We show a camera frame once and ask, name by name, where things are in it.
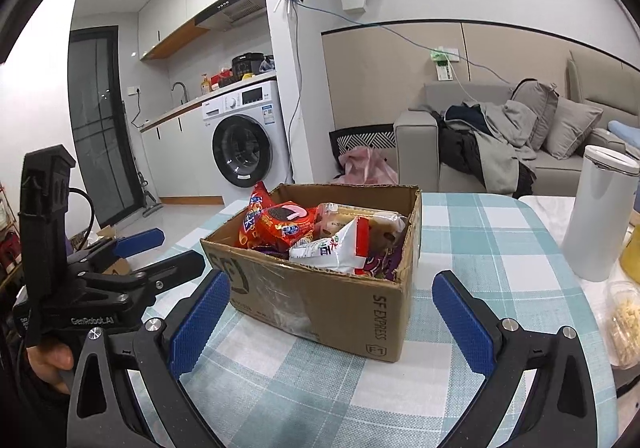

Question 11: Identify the white red snack bag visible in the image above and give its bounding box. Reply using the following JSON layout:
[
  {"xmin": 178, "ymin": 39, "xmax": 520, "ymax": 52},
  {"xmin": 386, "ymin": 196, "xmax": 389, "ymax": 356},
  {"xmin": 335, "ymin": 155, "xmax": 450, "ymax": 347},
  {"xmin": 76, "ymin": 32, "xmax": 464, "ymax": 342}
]
[{"xmin": 288, "ymin": 217, "xmax": 370, "ymax": 275}]

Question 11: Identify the pink cloth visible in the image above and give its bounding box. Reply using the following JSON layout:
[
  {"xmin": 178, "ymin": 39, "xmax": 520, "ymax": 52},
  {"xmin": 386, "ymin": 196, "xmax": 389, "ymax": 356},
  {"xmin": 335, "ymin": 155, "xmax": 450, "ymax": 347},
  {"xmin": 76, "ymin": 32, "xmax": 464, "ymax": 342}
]
[{"xmin": 332, "ymin": 147, "xmax": 398, "ymax": 186}]

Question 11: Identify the white cylindrical container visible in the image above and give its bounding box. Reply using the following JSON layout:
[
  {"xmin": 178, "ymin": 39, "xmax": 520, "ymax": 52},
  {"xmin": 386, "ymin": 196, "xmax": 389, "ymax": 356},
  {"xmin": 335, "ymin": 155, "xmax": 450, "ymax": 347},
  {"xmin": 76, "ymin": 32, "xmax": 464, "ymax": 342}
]
[{"xmin": 561, "ymin": 145, "xmax": 639, "ymax": 282}]

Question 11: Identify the black glass door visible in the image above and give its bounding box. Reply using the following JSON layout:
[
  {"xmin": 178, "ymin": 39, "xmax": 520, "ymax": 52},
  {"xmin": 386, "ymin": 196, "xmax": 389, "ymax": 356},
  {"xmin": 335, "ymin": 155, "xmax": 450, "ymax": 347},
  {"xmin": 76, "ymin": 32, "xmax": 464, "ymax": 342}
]
[{"xmin": 67, "ymin": 26, "xmax": 142, "ymax": 227}]

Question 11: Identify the white kitchen cabinet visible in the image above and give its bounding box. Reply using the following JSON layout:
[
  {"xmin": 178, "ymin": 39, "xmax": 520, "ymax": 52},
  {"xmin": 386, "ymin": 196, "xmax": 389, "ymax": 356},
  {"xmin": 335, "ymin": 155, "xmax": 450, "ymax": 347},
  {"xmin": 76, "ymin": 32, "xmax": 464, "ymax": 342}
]
[{"xmin": 141, "ymin": 106, "xmax": 224, "ymax": 204}]

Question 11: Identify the teal plaid tablecloth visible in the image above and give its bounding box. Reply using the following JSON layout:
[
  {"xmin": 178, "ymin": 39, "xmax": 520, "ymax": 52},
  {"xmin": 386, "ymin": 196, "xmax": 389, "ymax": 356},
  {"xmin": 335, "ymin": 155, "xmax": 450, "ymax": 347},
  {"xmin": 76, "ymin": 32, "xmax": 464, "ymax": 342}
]
[{"xmin": 142, "ymin": 192, "xmax": 622, "ymax": 448}]

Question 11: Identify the black patterned chair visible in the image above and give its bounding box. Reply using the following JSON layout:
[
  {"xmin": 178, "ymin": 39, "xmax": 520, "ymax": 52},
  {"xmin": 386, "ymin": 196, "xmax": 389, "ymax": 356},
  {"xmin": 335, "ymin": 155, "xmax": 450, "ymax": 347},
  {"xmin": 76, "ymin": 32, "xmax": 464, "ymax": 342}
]
[{"xmin": 329, "ymin": 124, "xmax": 397, "ymax": 174}]

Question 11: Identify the red oreo cookie pack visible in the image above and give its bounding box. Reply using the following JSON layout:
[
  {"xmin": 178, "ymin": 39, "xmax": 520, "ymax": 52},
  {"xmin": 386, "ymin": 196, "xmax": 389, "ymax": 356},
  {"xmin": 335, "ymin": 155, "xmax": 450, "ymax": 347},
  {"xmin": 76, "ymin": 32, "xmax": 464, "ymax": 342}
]
[{"xmin": 256, "ymin": 201, "xmax": 317, "ymax": 252}]

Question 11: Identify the white wall power strip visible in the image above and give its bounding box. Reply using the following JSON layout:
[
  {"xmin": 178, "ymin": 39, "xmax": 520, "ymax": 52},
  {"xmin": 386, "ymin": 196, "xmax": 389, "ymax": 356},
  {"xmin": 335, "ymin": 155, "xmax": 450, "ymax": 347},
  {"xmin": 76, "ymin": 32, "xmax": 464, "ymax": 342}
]
[{"xmin": 431, "ymin": 47, "xmax": 460, "ymax": 82}]

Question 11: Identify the clear snack jar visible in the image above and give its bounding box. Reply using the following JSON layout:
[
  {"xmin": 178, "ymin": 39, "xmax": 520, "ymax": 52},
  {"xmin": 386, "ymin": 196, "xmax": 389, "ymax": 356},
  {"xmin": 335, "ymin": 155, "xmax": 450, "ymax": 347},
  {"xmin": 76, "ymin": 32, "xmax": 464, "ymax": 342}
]
[{"xmin": 608, "ymin": 281, "xmax": 639, "ymax": 369}]

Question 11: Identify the left hand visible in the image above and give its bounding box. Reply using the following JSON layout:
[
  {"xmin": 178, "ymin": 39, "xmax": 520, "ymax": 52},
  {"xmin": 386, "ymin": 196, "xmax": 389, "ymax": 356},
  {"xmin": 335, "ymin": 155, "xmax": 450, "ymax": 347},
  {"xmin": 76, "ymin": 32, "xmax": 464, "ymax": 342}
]
[{"xmin": 26, "ymin": 343, "xmax": 74, "ymax": 395}]

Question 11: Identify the brown SF cardboard box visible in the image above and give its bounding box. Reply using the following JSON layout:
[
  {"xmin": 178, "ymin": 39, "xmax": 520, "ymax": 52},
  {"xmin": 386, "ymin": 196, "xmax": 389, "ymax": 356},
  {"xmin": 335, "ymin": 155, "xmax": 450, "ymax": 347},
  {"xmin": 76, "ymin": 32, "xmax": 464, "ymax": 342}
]
[{"xmin": 201, "ymin": 183, "xmax": 422, "ymax": 362}]

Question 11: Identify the black appliance on washer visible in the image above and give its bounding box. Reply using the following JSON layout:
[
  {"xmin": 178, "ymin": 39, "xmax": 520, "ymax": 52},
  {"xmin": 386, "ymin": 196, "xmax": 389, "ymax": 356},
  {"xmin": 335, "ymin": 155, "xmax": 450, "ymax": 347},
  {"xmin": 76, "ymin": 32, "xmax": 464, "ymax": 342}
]
[{"xmin": 231, "ymin": 52, "xmax": 265, "ymax": 80}]

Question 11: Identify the grey clothes pile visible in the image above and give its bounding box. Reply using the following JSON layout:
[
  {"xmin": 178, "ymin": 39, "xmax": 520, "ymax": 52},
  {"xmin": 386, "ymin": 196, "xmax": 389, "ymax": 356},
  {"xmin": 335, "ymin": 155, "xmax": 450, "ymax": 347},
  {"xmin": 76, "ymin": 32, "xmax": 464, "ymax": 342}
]
[{"xmin": 430, "ymin": 100, "xmax": 537, "ymax": 199}]

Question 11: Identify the large red snack bag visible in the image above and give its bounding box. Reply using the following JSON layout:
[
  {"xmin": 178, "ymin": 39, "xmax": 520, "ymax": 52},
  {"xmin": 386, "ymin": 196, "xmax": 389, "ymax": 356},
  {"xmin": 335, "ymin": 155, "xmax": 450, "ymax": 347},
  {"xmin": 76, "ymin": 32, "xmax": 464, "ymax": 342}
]
[{"xmin": 236, "ymin": 181, "xmax": 273, "ymax": 249}]

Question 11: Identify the grey sofa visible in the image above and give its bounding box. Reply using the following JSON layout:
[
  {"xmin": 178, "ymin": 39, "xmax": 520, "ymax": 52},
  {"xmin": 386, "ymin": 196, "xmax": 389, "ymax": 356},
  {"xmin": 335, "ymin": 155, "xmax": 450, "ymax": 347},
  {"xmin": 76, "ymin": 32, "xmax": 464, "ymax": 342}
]
[{"xmin": 394, "ymin": 50, "xmax": 639, "ymax": 197}]

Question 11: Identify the floor cardboard box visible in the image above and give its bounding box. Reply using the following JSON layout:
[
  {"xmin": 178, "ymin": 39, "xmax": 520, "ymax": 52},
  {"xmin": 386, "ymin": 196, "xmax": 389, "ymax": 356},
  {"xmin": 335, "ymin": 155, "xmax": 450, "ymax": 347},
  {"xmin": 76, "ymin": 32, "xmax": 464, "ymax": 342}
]
[{"xmin": 92, "ymin": 226, "xmax": 131, "ymax": 275}]

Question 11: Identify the white washing machine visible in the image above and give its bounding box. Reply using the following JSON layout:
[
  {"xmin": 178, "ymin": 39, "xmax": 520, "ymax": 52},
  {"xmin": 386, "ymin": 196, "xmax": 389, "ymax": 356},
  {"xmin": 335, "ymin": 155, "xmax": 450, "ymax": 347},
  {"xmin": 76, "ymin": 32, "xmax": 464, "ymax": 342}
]
[{"xmin": 201, "ymin": 77, "xmax": 292, "ymax": 204}]

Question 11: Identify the purple candy bag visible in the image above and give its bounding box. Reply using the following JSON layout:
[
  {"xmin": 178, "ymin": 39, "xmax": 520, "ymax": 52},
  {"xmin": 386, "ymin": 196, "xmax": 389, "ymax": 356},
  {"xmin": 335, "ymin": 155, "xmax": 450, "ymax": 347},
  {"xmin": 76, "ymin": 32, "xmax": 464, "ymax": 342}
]
[{"xmin": 362, "ymin": 243, "xmax": 402, "ymax": 281}]

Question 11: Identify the range hood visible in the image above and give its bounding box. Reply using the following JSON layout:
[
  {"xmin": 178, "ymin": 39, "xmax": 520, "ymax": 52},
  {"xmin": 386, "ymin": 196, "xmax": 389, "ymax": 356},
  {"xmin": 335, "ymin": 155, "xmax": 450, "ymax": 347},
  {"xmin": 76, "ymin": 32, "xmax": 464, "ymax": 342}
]
[{"xmin": 194, "ymin": 0, "xmax": 266, "ymax": 32}]

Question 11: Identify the grey sofa cushion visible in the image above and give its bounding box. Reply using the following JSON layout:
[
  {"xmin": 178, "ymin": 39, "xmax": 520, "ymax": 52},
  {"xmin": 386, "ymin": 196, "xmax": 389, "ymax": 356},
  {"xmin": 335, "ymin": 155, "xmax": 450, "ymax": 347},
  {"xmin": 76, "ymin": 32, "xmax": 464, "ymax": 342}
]
[{"xmin": 544, "ymin": 98, "xmax": 603, "ymax": 161}]

